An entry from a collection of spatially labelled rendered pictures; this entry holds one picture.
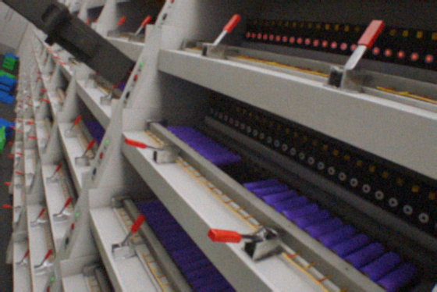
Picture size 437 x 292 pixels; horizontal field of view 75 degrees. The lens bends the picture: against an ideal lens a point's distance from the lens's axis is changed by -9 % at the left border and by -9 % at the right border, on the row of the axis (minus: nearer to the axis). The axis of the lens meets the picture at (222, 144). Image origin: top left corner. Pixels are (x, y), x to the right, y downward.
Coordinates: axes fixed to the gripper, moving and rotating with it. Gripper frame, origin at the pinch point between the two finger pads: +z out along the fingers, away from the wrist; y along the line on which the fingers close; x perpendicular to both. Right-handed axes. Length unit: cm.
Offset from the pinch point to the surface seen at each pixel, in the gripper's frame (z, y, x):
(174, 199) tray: 21.5, -2.1, -10.1
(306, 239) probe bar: 24.6, 17.0, -3.2
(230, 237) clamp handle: 16.3, 14.9, -6.9
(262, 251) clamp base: 21.5, 15.3, -6.8
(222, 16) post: 23.9, -30.4, 26.4
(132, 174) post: 29.0, -30.4, -16.1
